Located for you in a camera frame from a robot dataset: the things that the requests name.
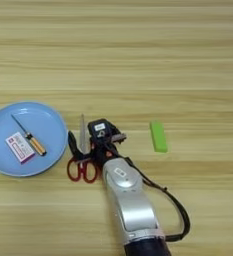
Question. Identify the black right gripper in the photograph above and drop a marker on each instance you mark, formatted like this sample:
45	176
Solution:
103	151

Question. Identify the round light blue plate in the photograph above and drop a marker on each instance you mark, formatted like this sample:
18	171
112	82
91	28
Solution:
51	133

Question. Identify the white and red small box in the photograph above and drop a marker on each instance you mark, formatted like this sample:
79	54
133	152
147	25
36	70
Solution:
19	147

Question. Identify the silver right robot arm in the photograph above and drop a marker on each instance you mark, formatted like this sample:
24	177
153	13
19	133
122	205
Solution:
134	203

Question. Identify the black box with white label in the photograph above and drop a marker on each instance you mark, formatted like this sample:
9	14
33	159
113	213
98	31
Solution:
98	127

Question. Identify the green rectangular block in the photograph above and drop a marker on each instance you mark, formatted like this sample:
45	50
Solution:
158	137

